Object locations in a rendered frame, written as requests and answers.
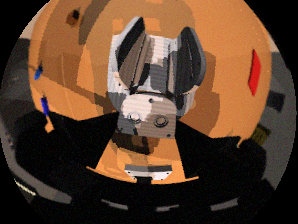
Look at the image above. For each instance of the red flat rectangular plate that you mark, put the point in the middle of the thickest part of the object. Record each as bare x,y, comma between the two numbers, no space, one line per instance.
254,72

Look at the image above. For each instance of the blue rectangular block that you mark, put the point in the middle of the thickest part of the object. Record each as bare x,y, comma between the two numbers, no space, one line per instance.
44,103

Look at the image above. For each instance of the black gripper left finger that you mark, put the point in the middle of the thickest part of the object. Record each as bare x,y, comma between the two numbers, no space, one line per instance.
89,136

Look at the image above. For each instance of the blue flat bar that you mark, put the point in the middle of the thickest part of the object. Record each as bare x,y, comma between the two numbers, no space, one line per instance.
38,72

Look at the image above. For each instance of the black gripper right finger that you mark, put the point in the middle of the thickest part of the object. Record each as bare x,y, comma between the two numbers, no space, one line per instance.
196,149

